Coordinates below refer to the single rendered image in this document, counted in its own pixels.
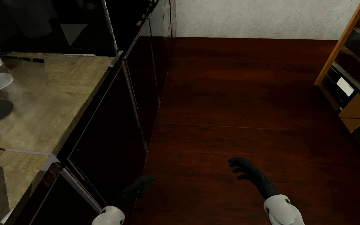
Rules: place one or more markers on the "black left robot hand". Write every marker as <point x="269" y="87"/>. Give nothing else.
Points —
<point x="136" y="189"/>

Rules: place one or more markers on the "wooden shelf unit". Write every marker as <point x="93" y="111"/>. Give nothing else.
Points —
<point x="353" y="78"/>

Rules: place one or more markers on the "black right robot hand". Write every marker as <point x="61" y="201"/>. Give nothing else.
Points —
<point x="251" y="176"/>

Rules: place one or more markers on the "dark glossy cabinet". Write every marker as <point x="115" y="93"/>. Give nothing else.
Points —
<point x="111" y="131"/>

